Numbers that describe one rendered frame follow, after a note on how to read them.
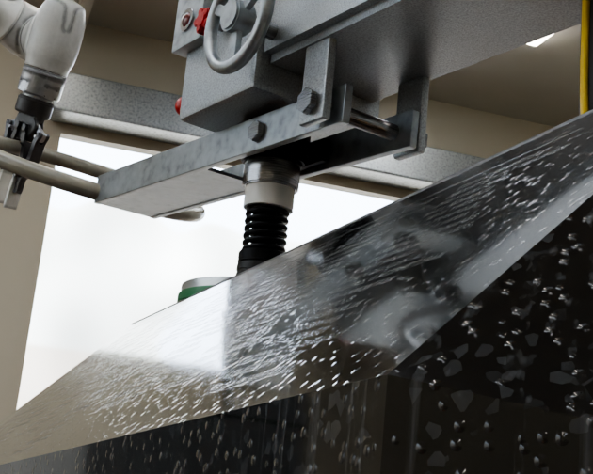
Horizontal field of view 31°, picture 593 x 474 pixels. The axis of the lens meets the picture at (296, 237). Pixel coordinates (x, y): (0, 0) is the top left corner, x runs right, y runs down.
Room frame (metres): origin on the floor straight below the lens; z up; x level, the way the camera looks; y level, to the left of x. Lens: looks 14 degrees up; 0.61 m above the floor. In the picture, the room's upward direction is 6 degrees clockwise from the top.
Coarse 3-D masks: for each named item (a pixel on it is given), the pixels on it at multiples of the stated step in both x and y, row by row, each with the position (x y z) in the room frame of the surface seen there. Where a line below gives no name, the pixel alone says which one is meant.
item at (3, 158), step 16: (0, 144) 2.03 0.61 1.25; (16, 144) 2.07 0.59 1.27; (0, 160) 1.75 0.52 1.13; (16, 160) 1.74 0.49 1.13; (48, 160) 2.13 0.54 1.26; (64, 160) 2.14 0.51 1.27; (80, 160) 2.16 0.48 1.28; (32, 176) 1.74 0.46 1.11; (48, 176) 1.73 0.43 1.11; (64, 176) 1.73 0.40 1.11; (96, 176) 2.17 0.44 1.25; (80, 192) 1.74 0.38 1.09; (96, 192) 1.75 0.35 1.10
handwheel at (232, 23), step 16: (224, 0) 1.27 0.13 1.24; (240, 0) 1.22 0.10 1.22; (256, 0) 1.21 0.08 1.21; (272, 0) 1.18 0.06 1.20; (208, 16) 1.28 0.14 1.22; (224, 16) 1.24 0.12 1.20; (240, 16) 1.22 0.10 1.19; (256, 16) 1.24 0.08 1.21; (208, 32) 1.28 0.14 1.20; (240, 32) 1.23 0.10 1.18; (256, 32) 1.19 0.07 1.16; (272, 32) 1.26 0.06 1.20; (208, 48) 1.28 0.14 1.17; (240, 48) 1.23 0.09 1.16; (256, 48) 1.20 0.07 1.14; (224, 64) 1.24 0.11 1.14; (240, 64) 1.22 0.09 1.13
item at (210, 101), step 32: (224, 32) 1.35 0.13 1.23; (192, 64) 1.42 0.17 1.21; (256, 64) 1.28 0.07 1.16; (192, 96) 1.41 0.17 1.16; (224, 96) 1.34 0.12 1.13; (256, 96) 1.31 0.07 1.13; (288, 96) 1.32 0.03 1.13; (352, 96) 1.37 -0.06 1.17; (224, 128) 1.45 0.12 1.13; (352, 128) 1.40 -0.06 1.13
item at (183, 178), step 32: (256, 128) 1.34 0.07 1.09; (288, 128) 1.29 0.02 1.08; (320, 128) 1.23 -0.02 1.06; (384, 128) 1.27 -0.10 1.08; (416, 128) 1.27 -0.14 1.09; (160, 160) 1.58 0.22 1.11; (192, 160) 1.49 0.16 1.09; (224, 160) 1.42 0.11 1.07; (352, 160) 1.36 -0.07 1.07; (128, 192) 1.66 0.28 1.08; (160, 192) 1.64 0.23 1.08; (192, 192) 1.62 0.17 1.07; (224, 192) 1.60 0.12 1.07
